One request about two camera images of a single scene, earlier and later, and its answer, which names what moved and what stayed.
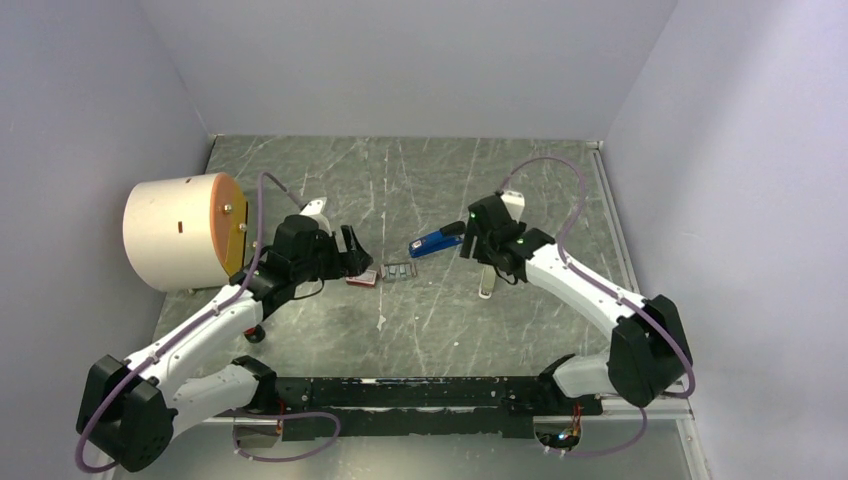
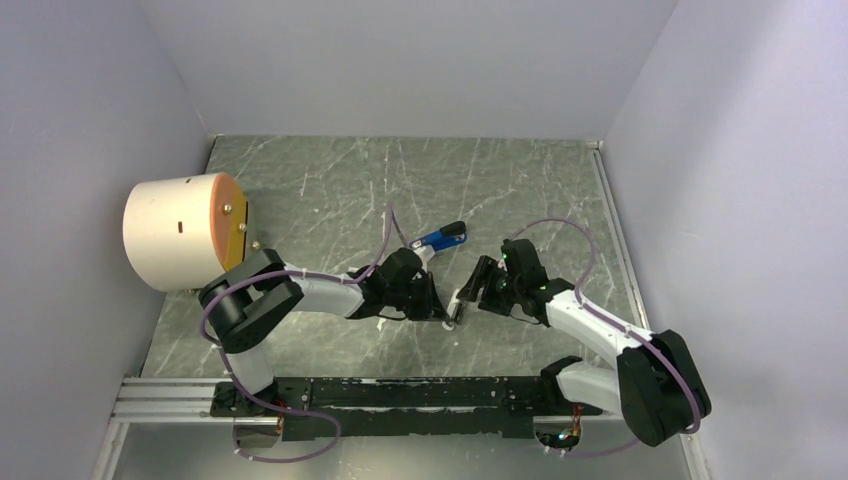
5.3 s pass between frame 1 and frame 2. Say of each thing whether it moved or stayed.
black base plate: stayed
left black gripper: moved
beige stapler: moved
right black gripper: moved
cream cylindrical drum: stayed
